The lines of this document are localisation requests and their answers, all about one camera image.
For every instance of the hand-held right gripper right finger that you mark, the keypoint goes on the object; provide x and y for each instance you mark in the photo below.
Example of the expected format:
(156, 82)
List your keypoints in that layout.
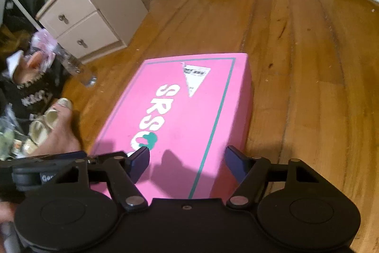
(235, 162)

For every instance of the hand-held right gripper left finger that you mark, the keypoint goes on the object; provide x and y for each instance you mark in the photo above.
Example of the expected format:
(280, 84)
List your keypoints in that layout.
(138, 162)

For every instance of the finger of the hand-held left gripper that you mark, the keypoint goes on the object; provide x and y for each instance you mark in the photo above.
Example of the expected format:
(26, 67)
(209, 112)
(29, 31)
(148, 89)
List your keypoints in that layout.
(72, 154)

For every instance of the person's left hand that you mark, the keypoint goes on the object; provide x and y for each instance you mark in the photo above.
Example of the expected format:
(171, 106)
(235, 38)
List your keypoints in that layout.
(6, 211)

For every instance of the person's bare foot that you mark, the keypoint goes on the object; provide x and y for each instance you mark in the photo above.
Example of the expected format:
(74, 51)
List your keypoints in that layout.
(63, 131)

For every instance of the beige sandal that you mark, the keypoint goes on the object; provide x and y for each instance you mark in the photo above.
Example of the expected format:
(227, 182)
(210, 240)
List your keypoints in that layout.
(44, 124)

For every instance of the pink cardboard box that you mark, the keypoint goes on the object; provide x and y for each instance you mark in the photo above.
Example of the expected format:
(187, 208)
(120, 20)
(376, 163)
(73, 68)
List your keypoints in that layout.
(183, 110)

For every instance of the black printed clothing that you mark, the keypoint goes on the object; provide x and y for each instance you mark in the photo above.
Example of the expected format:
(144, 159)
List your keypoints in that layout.
(32, 94)

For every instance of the clear plastic bottle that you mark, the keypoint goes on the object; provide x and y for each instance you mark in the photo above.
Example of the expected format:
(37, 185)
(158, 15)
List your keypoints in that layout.
(77, 67)

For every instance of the pink and clear packet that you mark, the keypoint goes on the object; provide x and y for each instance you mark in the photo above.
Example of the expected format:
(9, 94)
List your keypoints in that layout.
(41, 48)

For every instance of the beige two-drawer cabinet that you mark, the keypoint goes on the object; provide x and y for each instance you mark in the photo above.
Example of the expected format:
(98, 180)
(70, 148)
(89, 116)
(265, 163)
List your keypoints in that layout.
(88, 10)

